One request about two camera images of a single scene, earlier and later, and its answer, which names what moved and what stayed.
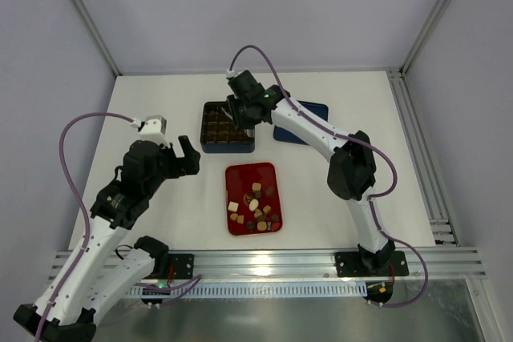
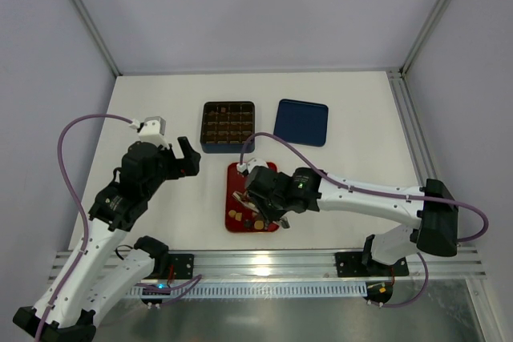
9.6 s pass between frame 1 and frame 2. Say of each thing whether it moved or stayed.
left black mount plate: stayed
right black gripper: moved
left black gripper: stayed
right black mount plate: stayed
